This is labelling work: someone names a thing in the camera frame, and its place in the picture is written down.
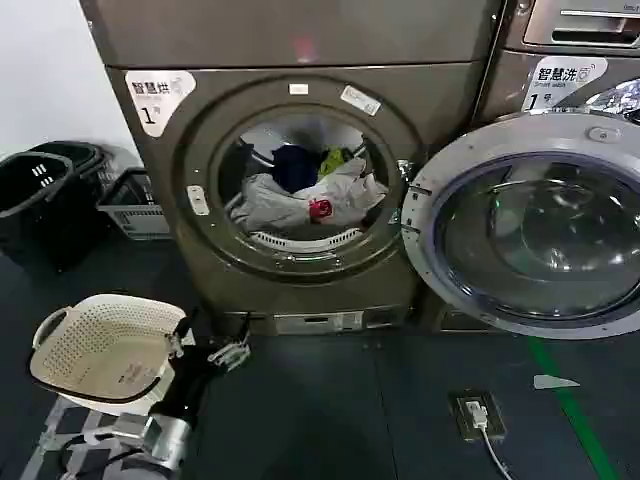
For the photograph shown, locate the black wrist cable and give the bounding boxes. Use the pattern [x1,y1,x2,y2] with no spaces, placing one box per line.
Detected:
[57,433,147,479]

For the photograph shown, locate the pale grey garment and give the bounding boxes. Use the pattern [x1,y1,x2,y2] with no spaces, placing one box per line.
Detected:
[228,158,392,237]

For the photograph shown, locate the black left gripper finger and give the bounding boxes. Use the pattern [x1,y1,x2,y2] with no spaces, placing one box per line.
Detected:
[207,310,253,372]
[168,308,197,359]

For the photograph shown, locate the grey dryer with round opening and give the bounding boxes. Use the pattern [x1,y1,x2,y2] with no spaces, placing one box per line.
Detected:
[102,62,494,337]

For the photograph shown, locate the grey stacked upper machine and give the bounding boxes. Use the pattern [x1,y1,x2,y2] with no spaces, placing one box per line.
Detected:
[78,0,507,69]

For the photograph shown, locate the grey upper machine with drawer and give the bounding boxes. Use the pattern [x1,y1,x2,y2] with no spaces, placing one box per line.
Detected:
[499,0,640,55]

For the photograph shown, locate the white power cable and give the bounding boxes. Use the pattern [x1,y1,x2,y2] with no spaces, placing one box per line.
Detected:
[477,424,517,480]

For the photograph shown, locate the round glass dryer door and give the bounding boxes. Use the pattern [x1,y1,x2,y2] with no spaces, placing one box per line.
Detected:
[398,111,640,342]

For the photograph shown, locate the grey washer with white label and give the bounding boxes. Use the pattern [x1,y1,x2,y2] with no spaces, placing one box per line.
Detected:
[472,48,640,333]

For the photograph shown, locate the metal floor socket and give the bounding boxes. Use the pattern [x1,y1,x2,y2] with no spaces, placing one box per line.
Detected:
[448,388,507,444]

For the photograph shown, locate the dark blue garment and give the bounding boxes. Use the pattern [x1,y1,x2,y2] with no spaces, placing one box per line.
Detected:
[271,143,327,194]

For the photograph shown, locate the grey slatted crate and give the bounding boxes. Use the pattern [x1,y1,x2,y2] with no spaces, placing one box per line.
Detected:
[96,168,172,242]

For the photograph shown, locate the yellow-green garment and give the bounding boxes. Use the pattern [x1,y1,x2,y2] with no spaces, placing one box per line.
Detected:
[316,146,352,179]

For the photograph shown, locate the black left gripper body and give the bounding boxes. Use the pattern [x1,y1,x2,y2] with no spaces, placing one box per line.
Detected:
[148,345,222,427]

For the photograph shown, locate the large black plastic basket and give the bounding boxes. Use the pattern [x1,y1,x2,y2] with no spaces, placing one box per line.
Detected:
[0,151,104,275]

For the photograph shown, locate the grey white patterned mat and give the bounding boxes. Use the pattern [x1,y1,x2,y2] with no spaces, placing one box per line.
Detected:
[18,396,151,480]

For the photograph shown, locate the white power plug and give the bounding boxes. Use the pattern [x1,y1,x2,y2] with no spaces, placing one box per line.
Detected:
[465,396,490,430]

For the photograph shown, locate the white perforated laundry basket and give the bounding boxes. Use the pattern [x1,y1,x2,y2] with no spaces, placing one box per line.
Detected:
[29,293,197,417]

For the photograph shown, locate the red small garment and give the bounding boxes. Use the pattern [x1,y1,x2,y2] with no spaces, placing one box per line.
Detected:
[307,197,334,224]

